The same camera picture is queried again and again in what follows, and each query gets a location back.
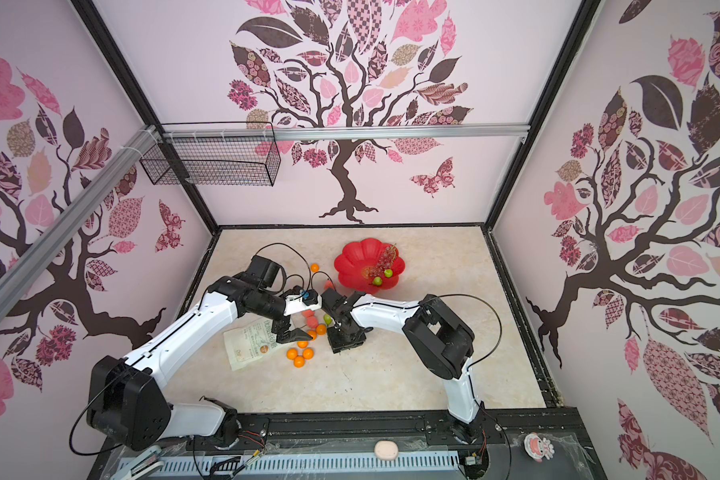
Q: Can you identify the red flower-shaped fruit bowl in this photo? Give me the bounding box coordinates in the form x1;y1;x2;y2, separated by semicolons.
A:
334;238;406;294

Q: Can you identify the black wire mesh basket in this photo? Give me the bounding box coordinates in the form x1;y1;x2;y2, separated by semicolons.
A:
140;120;281;187

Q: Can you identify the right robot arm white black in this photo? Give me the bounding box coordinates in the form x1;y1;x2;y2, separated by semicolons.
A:
321;288;481;444

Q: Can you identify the white stapler tool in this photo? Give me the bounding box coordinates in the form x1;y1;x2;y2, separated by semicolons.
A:
111;445;164;480

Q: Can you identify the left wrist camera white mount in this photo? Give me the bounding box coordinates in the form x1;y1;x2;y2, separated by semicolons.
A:
284;290;322;316

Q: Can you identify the aluminium rail back wall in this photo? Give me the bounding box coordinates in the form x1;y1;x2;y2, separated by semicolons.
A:
161;122;530;141

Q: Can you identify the round pink cartoon sticker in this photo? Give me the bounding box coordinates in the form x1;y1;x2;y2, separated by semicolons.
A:
523;433;555;463

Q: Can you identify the aluminium rail wall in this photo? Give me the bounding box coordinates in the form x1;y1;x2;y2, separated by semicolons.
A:
0;125;159;323
161;122;530;141

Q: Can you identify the white vented cable duct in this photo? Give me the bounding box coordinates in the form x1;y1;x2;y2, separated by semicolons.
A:
102;451;464;479

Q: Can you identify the white printed snack pouch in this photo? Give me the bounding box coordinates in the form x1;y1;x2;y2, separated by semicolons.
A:
223;319;281;371

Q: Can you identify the purple fake grape bunch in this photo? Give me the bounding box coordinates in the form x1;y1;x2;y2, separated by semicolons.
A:
371;244;399;278

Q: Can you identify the aluminium rail left wall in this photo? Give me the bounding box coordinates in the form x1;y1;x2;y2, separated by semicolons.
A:
0;125;159;323

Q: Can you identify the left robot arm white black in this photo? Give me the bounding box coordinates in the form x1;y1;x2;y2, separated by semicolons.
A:
82;256;320;451

